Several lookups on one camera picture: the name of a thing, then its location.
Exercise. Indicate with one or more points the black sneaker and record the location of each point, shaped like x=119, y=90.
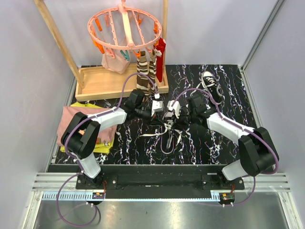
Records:
x=217, y=94
x=167, y=146

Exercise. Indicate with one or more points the wooden rack frame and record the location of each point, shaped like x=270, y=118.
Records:
x=93, y=82

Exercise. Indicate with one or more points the red sock hanging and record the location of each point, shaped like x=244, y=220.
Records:
x=160, y=48

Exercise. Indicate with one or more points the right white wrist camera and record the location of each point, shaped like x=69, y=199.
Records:
x=174, y=107

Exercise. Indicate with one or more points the brown striped sock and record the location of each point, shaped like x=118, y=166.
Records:
x=142, y=68
x=152, y=70

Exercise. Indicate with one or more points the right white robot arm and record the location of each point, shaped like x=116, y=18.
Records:
x=257, y=152

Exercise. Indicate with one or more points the white shoelace sneaker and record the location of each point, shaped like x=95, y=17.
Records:
x=210, y=86
x=168, y=128

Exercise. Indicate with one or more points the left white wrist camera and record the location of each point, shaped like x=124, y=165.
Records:
x=157, y=106

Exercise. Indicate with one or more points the black marble pattern mat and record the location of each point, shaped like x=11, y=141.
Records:
x=137, y=143

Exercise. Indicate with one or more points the brown striped sock left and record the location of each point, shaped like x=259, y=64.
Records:
x=142, y=68

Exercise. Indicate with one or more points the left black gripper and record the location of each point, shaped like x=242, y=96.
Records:
x=150, y=114

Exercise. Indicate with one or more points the pink folded t-shirt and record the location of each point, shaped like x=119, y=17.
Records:
x=106, y=135

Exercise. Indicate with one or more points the pink cloth hanging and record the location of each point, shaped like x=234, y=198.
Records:
x=118, y=64

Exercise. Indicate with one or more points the brown striped sock right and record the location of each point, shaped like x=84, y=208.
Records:
x=152, y=70

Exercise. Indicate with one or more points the yellow folded t-shirt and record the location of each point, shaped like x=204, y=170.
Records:
x=99, y=147

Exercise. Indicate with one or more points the aluminium rail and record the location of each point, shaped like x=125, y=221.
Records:
x=56, y=186

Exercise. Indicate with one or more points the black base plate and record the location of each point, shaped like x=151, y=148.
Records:
x=157, y=179

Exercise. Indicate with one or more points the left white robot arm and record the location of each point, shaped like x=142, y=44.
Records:
x=79, y=138

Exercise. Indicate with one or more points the pink round clip hanger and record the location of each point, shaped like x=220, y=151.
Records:
x=124, y=30

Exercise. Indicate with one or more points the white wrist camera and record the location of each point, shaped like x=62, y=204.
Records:
x=157, y=106
x=174, y=107

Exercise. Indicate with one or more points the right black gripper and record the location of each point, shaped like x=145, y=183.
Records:
x=181, y=111

